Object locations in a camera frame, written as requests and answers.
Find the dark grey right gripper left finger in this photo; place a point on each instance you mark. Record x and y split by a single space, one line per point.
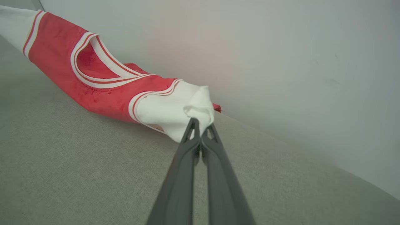
178 187

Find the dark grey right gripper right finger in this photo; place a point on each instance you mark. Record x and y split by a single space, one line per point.
222 193

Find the red and white jersey garment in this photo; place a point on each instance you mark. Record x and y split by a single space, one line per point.
109 97

